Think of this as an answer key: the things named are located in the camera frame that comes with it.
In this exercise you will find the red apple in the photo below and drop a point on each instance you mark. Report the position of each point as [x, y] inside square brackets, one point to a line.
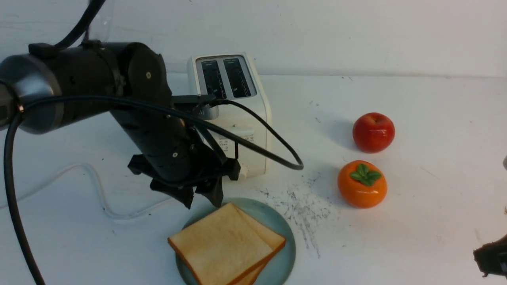
[373, 132]

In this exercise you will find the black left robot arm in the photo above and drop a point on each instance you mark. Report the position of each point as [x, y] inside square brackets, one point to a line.
[128, 70]

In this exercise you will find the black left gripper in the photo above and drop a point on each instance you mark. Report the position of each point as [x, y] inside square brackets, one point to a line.
[176, 159]

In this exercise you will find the toast slice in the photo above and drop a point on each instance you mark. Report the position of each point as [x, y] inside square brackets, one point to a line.
[274, 240]
[221, 248]

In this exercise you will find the white two-slot toaster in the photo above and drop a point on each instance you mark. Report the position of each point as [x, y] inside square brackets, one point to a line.
[234, 77]

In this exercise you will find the orange persimmon with green leaf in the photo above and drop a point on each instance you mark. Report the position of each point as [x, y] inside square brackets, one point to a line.
[361, 184]

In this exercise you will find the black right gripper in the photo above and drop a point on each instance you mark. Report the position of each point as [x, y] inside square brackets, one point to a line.
[491, 258]

